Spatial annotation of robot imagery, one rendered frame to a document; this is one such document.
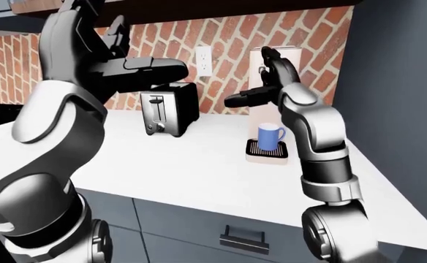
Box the grey cabinet drawer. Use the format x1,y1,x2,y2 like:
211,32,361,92
132,197,322,263

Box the white coffee machine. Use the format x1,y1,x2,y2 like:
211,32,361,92
244,45,303,167

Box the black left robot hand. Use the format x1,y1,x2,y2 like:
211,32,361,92
37,0,189,108

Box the black silver toaster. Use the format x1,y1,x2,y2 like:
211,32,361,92
140,81,201,138

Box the black drawer handle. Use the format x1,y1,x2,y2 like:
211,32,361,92
219,224,271,256

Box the dark wooden wall cabinet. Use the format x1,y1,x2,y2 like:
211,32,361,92
0,0,364,28

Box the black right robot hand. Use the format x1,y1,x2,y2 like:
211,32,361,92
223,45,302,110

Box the blue ceramic mug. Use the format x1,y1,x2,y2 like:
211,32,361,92
257,123,287,152

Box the white wall power outlet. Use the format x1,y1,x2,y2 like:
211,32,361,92
194,45,214,77

